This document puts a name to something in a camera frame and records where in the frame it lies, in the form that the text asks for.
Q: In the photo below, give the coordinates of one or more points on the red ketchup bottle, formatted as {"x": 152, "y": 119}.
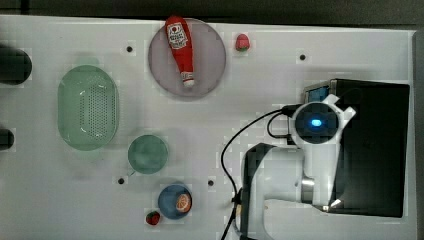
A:
{"x": 180, "y": 42}

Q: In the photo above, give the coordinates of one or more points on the grey round plate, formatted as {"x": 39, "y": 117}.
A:
{"x": 209, "y": 61}

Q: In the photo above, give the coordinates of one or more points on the green oval colander basket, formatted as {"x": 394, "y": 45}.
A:
{"x": 87, "y": 108}

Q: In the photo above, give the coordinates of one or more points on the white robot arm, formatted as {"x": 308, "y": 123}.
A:
{"x": 303, "y": 171}

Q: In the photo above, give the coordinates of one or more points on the small red strawberry toy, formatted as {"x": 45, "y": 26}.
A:
{"x": 153, "y": 218}

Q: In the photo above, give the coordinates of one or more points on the black cylinder lower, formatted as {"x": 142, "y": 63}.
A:
{"x": 6, "y": 139}

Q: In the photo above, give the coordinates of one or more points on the blue bowl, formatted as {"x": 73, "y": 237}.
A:
{"x": 167, "y": 201}

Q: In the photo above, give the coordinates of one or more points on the black toaster oven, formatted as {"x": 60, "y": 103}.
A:
{"x": 370, "y": 177}

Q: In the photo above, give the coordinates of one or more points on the black cylinder upper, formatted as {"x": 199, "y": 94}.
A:
{"x": 15, "y": 66}

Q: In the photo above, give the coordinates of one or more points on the blue oven door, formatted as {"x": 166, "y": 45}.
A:
{"x": 316, "y": 94}

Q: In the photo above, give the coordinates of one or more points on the black cylinder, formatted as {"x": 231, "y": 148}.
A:
{"x": 6, "y": 139}
{"x": 15, "y": 66}

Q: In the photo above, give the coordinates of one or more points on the orange slice toy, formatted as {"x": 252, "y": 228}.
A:
{"x": 183, "y": 203}

